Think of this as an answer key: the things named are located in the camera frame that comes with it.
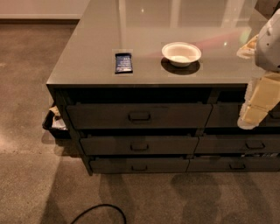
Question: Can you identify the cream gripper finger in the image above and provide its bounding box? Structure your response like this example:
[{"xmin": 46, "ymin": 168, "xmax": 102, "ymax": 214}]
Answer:
[{"xmin": 236, "ymin": 35, "xmax": 258, "ymax": 60}]

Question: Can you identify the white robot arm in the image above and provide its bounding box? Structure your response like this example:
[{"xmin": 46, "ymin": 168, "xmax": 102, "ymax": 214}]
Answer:
[{"xmin": 236, "ymin": 9, "xmax": 280, "ymax": 130}]

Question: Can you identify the grey drawer cabinet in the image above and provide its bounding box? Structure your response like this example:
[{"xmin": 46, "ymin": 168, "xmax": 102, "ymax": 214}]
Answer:
[{"xmin": 47, "ymin": 0, "xmax": 280, "ymax": 174}]

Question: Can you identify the white bowl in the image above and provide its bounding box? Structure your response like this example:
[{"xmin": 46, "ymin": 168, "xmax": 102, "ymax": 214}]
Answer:
[{"xmin": 162, "ymin": 42, "xmax": 201, "ymax": 67}]

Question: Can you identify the black bin with trash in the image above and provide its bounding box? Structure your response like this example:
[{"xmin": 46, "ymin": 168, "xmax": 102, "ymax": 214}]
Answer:
[{"xmin": 42, "ymin": 105, "xmax": 71, "ymax": 139}]

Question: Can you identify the black floor cable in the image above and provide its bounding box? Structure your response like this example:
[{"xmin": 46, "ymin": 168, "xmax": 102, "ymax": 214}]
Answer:
[{"xmin": 69, "ymin": 203, "xmax": 128, "ymax": 224}]

